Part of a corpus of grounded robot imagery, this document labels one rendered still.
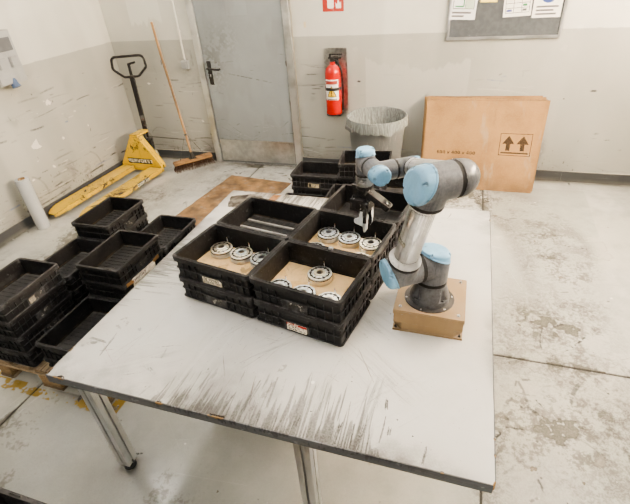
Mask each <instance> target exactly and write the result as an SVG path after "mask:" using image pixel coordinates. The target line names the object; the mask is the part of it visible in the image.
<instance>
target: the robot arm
mask: <svg viewBox="0 0 630 504"><path fill-rule="evenodd" d="M375 155H376V154H375V149H374V148H373V147H372V146H360V147H358V148H357V149H356V157H355V158H356V181H354V183H353V184H352V188H353V195H352V197H351V198H350V210H353V211H355V212H359V211H360V214H359V217H358V218H355V219H354V223H356V224H358V225H360V226H362V227H363V232H366V230H367V229H368V224H369V225H371V223H372V220H373V214H374V204H376V205H377V206H378V207H380V208H381V209H382V210H384V211H385V212H388V211H389V210H390V208H391V207H392V203H391V202H390V201H388V200H387V199H386V198H384V197H383V196H382V195H380V194H379V193H377V192H376V191H375V190H373V187H374V184H375V185H376V186H379V187H381V186H385V185H386V184H388V183H389V182H390V180H393V179H399V178H404V181H403V187H404V189H403V194H404V197H405V199H406V201H407V203H408V205H409V209H408V212H407V215H406V218H405V221H404V224H403V227H402V230H401V233H400V236H399V240H398V243H397V246H396V247H395V248H393V249H392V250H391V251H390V253H389V256H388V258H386V259H385V258H384V259H382V260H380V263H379V268H380V273H381V276H382V279H383V281H384V283H385V285H386V286H387V287H388V288H389V289H397V288H398V289H400V288H402V287H406V286H410V285H413V286H412V287H411V290H410V299H411V301H412V302H413V303H414V304H416V305H417V306H419V307H422V308H425V309H440V308H443V307H445V306H446V305H447V304H448V303H449V298H450V295H449V290H448V286H447V280H448V274H449V267H450V263H451V253H450V251H449V250H448V249H447V248H446V247H445V246H443V245H440V244H437V243H432V242H427V243H425V241H426V238H427V236H428V233H429V231H430V228H431V226H432V223H433V221H434V218H435V216H436V214H439V213H440V212H442V211H443V209H444V207H445V205H446V202H447V201H448V200H450V199H455V198H460V197H464V196H466V195H469V194H470V193H472V192H473V191H474V190H475V189H476V187H477V186H478V184H479V182H480V176H481V174H480V169H479V167H478V165H477V164H476V163H475V162H474V161H472V160H470V159H467V158H454V159H450V160H435V159H424V158H420V156H408V157H403V158H397V159H391V160H385V161H379V160H378V159H376V158H375ZM367 191H368V192H367ZM353 197H355V198H353ZM368 219H369V221H368Z"/></svg>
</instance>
